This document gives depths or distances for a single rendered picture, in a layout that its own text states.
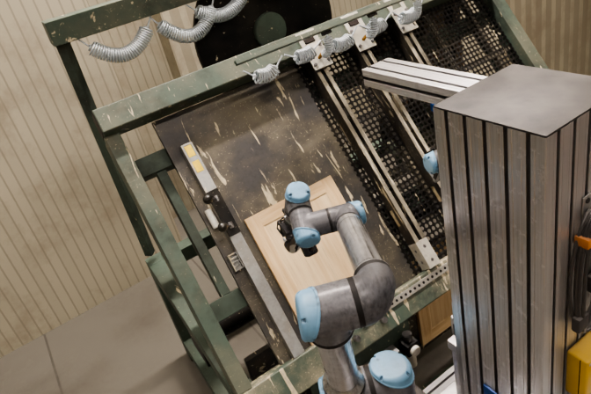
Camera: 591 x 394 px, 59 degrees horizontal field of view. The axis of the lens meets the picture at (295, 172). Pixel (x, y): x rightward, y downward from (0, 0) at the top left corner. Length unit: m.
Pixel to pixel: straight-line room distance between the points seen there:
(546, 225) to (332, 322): 0.48
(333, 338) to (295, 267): 0.96
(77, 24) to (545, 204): 1.96
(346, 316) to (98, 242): 3.19
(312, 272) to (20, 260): 2.48
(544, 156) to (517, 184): 0.09
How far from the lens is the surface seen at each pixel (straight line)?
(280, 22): 2.78
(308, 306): 1.19
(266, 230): 2.15
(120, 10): 2.46
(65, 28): 2.42
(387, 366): 1.56
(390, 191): 2.33
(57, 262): 4.20
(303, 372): 2.13
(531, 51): 3.13
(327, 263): 2.21
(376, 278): 1.22
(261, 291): 2.10
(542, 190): 1.00
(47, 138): 3.87
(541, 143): 0.95
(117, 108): 2.15
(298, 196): 1.55
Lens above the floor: 2.46
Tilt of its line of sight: 28 degrees down
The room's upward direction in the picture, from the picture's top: 14 degrees counter-clockwise
